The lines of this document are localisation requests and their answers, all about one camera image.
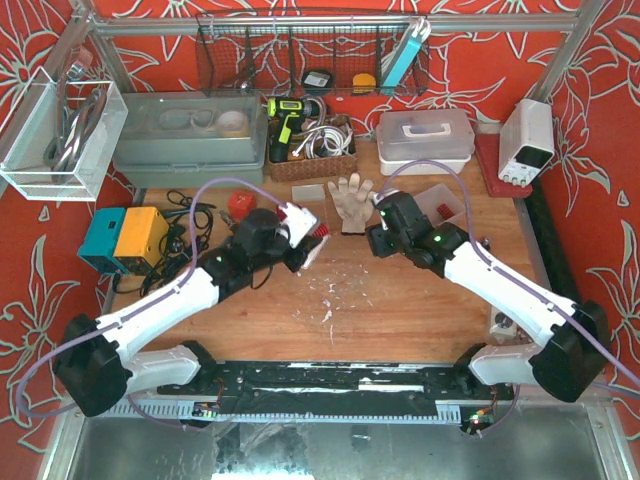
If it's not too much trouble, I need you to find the red mat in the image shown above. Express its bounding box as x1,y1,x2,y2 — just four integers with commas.
475,133,533,199

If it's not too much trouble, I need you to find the woven wicker basket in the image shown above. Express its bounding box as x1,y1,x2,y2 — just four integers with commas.
267,114,357,182

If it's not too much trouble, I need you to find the yellow tape measure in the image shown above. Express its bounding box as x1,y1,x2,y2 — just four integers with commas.
352,73,377,95

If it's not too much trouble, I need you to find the yellow teal soldering station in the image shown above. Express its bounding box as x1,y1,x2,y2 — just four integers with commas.
77,207,169,276

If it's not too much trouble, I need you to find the white rectangular block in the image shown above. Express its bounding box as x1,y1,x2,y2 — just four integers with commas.
291,184,326,203

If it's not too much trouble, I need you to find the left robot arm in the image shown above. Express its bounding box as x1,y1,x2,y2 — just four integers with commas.
53,203,321,417

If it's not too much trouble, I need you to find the grey plastic storage box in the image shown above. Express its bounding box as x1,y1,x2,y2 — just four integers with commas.
113,92,268,189

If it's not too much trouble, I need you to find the white peg base plate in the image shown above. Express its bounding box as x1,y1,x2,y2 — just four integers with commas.
301,235,330,270

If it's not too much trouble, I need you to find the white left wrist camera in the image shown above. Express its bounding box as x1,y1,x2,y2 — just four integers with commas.
278,202,318,248

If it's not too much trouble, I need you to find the teal flat box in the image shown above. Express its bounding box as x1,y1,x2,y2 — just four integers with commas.
380,35,422,95

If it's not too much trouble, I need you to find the white coiled cable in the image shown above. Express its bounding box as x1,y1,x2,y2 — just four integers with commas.
314,127,354,157

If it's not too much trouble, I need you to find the small clear plastic bin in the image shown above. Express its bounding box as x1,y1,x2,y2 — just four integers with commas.
414,183,466,229

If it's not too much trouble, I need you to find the white knit work glove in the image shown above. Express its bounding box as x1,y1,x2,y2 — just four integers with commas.
327,172,375,235

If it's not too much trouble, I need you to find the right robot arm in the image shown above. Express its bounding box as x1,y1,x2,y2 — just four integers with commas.
366,190,608,403

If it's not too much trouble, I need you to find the clear lidded plastic container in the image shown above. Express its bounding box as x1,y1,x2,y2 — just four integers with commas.
376,109,475,176

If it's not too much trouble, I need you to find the white bench power supply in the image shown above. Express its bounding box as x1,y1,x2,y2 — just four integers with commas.
497,99,554,187

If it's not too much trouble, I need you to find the black power cable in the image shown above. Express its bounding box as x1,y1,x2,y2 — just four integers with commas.
112,189,236,296

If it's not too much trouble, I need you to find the clear acrylic wall box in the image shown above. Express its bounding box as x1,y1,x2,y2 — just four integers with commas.
1,68,128,202

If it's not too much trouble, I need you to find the black and green drill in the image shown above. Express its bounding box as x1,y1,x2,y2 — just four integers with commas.
267,97,321,163

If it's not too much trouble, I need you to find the white wall plug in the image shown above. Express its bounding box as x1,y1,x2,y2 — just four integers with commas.
489,306,517,344

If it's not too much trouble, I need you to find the black wire hanging basket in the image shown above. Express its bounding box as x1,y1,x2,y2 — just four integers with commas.
194,10,431,98

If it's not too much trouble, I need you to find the orange cube power adapter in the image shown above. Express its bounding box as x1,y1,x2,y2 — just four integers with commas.
227,190,257,221

